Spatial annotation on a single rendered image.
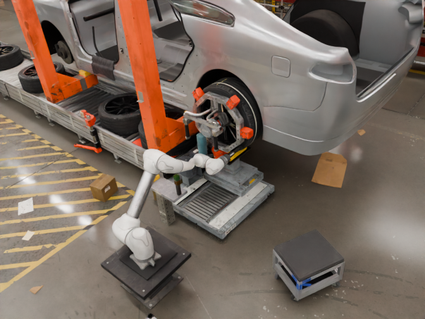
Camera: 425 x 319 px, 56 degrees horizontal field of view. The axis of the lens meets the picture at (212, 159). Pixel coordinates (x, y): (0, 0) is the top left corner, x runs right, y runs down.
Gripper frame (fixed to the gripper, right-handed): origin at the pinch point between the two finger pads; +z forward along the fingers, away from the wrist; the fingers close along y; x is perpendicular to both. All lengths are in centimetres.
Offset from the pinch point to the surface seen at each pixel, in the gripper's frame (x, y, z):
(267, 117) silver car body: 8.4, 41.5, 10.5
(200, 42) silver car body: 94, 29, 10
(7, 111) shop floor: 242, -333, -50
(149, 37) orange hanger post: 117, 26, -29
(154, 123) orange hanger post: 63, -28, -40
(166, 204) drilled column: -3, -54, -64
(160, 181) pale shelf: 17, -44, -61
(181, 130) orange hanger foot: 46, -45, -9
